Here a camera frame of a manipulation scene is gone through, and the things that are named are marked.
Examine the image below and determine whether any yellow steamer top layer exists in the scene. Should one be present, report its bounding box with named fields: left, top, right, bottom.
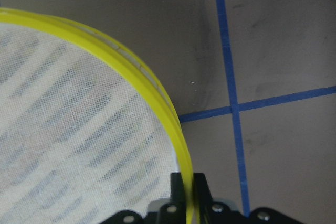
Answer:
left=0, top=7, right=202, bottom=224

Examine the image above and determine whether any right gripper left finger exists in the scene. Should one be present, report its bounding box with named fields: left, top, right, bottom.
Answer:
left=170, top=173, right=186, bottom=204

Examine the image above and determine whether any white steamer cloth liner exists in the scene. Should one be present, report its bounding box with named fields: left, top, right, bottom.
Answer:
left=0, top=22, right=176, bottom=224

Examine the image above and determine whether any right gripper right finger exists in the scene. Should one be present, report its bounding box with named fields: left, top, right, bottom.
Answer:
left=194, top=173, right=213, bottom=205

